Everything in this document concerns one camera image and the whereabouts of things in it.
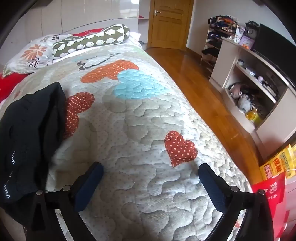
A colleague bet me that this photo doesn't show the green white-print bolster pillow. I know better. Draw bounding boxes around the green white-print bolster pillow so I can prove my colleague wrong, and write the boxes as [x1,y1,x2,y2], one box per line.
[52,24,131,58]

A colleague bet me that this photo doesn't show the quilted heart-print bedspread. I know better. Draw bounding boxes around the quilted heart-print bedspread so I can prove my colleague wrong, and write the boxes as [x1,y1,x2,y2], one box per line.
[0,44,253,241]

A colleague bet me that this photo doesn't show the black television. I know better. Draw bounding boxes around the black television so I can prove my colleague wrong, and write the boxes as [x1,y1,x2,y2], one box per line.
[251,23,296,88]

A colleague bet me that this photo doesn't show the pink white plush toy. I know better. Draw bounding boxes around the pink white plush toy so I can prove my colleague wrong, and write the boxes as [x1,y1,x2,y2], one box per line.
[228,83,243,99]

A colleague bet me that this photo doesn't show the ornate black table clock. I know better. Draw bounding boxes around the ornate black table clock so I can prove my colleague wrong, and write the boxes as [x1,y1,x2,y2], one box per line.
[245,20,259,40]

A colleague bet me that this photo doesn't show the wooden door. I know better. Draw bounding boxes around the wooden door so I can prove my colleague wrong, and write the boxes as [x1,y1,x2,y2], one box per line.
[147,0,194,49]

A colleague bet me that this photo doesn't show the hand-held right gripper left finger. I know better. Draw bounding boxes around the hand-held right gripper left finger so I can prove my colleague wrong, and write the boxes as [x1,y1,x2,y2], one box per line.
[25,162,104,241]

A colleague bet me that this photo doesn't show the black pants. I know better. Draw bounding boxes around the black pants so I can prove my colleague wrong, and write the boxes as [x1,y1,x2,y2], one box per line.
[0,82,67,226]

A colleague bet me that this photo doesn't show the grey plush toy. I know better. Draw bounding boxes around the grey plush toy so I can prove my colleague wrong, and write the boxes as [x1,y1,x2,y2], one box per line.
[238,97,253,112]

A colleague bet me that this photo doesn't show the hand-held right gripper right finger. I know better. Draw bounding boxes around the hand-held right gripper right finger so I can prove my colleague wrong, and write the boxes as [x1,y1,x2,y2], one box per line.
[198,163,275,241]

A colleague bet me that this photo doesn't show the red patterned pillow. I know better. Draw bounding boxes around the red patterned pillow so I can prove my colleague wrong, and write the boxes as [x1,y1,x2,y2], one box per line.
[72,28,104,37]

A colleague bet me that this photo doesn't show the pile of colourful clothes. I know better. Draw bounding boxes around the pile of colourful clothes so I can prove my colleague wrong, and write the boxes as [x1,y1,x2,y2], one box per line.
[208,15,241,30]

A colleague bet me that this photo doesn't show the shoe rack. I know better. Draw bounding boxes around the shoe rack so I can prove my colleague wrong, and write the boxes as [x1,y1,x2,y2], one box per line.
[201,23,232,71]

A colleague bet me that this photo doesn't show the white TV cabinet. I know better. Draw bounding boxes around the white TV cabinet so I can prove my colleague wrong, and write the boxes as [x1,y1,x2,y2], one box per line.
[209,37,296,160]

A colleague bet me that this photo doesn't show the yellow plastic toy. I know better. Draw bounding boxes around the yellow plastic toy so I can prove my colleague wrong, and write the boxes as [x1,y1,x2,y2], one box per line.
[245,109,263,124]

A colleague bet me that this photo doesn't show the red patterned blanket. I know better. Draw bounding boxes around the red patterned blanket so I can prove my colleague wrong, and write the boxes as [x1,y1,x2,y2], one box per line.
[0,72,29,103]

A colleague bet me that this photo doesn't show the white glossy wardrobe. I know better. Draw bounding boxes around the white glossy wardrobe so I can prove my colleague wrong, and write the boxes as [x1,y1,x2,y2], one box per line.
[0,0,151,49]

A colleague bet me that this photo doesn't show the lilac printed box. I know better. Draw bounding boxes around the lilac printed box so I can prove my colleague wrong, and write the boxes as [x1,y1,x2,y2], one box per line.
[238,36,255,49]

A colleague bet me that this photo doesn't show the white floral pillow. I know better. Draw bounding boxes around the white floral pillow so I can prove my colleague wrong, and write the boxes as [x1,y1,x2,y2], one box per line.
[2,34,77,75]

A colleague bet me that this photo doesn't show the yellow cardboard box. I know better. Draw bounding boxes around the yellow cardboard box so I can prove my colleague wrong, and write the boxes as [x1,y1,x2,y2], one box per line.
[259,144,296,181]

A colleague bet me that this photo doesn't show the red printed bag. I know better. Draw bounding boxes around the red printed bag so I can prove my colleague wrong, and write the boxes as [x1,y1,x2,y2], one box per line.
[251,173,287,241]

